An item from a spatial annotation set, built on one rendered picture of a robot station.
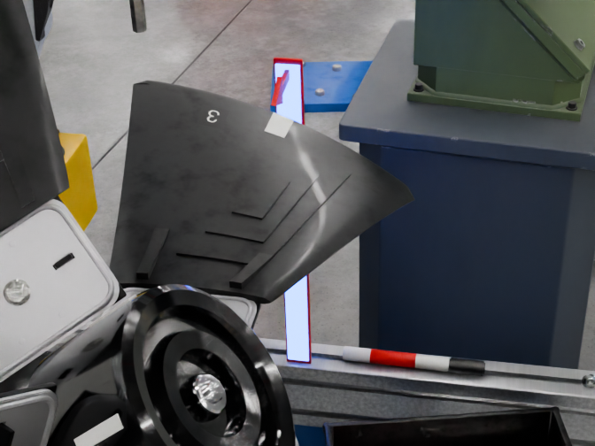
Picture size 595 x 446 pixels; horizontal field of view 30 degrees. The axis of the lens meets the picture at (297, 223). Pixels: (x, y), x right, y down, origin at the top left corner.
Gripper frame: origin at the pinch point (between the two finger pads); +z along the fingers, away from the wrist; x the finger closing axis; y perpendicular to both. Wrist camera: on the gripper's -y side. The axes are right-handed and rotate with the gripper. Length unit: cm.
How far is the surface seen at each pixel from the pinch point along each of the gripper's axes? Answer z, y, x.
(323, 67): 111, 238, 16
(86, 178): 12.4, 3.3, -4.0
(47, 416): -8, -49, -24
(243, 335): -6, -40, -31
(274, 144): -3.3, -14.4, -27.2
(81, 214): 15.2, 1.0, -4.1
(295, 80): -2.0, -1.1, -26.1
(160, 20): 114, 275, 82
